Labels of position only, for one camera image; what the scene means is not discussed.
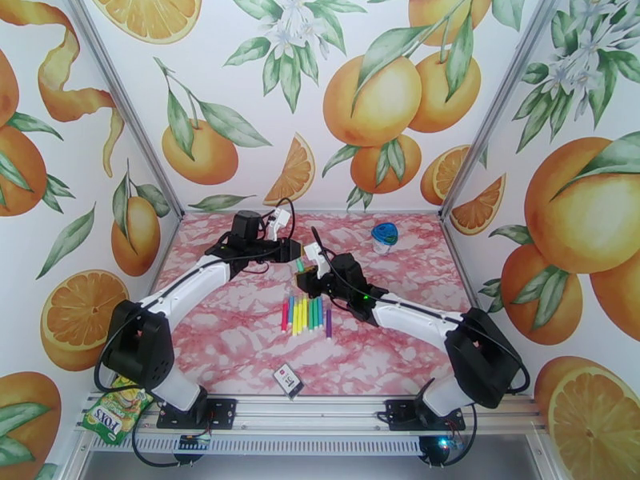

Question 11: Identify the clear cup with blue lid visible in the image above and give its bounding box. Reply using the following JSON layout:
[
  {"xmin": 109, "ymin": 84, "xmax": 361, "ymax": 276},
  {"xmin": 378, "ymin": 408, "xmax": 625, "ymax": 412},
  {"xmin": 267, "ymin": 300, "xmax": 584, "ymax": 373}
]
[{"xmin": 370, "ymin": 222, "xmax": 399, "ymax": 256}]

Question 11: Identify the small black white card box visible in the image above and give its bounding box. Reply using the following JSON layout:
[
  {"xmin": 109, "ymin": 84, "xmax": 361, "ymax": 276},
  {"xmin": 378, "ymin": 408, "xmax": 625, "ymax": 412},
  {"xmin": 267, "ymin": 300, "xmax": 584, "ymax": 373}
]
[{"xmin": 273, "ymin": 363, "xmax": 305, "ymax": 398}]

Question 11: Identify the green yellow candy bag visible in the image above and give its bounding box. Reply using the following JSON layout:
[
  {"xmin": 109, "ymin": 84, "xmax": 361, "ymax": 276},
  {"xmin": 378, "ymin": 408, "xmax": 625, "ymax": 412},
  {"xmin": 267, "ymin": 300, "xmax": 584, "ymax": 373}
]
[{"xmin": 81, "ymin": 375, "xmax": 155, "ymax": 447}]

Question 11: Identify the black camera cable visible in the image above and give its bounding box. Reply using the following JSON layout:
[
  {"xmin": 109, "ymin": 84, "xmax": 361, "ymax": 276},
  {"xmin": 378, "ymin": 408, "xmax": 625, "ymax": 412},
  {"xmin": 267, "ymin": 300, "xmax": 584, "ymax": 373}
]
[
  {"xmin": 94, "ymin": 196, "xmax": 298, "ymax": 394},
  {"xmin": 310, "ymin": 226, "xmax": 531, "ymax": 394}
]

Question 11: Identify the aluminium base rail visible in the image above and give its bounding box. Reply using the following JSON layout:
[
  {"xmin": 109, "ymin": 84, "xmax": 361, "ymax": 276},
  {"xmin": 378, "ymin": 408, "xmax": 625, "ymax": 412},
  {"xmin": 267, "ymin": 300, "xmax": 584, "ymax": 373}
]
[{"xmin": 74, "ymin": 393, "xmax": 546, "ymax": 434}]

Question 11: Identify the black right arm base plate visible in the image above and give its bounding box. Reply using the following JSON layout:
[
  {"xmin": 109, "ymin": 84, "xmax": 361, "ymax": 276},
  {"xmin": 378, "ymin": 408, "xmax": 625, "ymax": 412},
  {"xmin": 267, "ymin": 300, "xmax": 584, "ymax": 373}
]
[{"xmin": 385, "ymin": 399, "xmax": 466, "ymax": 432}]

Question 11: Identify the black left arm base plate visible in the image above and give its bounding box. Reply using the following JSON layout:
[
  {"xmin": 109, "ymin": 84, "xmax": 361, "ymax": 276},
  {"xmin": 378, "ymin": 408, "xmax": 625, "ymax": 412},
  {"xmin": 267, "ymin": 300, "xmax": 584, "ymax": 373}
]
[{"xmin": 156, "ymin": 397, "xmax": 238, "ymax": 430}]

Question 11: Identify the white slotted cable duct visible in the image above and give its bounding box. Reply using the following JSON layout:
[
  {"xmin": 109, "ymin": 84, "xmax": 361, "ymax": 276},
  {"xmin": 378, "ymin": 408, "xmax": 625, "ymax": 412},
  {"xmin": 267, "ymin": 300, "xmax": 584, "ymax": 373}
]
[{"xmin": 90, "ymin": 435, "xmax": 423, "ymax": 457}]

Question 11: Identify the aluminium frame post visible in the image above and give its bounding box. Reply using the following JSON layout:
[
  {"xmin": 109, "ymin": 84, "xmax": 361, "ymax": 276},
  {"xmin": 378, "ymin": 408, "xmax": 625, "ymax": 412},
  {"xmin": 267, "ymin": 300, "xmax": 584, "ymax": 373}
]
[
  {"xmin": 438, "ymin": 0, "xmax": 567, "ymax": 218},
  {"xmin": 62, "ymin": 0, "xmax": 186, "ymax": 217}
]

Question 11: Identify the black base cable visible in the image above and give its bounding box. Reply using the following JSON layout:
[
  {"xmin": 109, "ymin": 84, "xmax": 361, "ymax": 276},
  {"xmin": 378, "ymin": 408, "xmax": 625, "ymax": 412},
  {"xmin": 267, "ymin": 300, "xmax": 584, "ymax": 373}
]
[
  {"xmin": 130, "ymin": 418, "xmax": 211, "ymax": 469},
  {"xmin": 418, "ymin": 402, "xmax": 479, "ymax": 468}
]

